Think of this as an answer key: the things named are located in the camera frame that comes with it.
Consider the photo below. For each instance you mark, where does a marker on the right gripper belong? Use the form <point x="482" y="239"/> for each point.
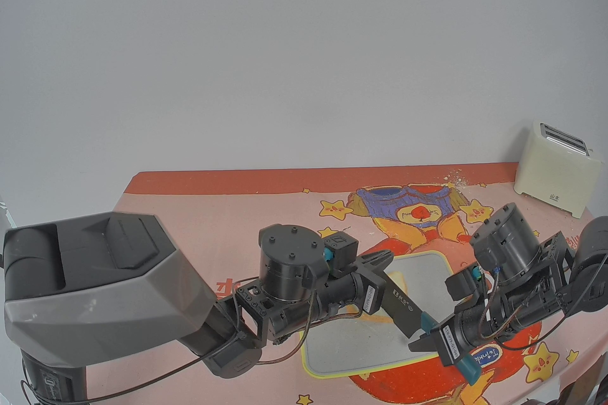
<point x="484" y="327"/>

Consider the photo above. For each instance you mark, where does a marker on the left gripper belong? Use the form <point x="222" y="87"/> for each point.
<point x="349" y="291"/>

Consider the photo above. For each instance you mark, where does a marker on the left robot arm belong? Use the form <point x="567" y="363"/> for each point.
<point x="104" y="279"/>

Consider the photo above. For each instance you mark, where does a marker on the cream toaster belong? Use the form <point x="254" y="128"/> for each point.
<point x="553" y="173"/>

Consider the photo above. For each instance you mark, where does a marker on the cutting board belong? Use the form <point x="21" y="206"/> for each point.
<point x="351" y="351"/>

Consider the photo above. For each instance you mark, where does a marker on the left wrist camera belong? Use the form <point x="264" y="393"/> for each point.
<point x="343" y="246"/>

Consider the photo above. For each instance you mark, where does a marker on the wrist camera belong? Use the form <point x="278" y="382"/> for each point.
<point x="343" y="246"/>
<point x="460" y="288"/>

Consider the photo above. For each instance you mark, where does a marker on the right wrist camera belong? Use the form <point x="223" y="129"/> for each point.
<point x="460" y="288"/>

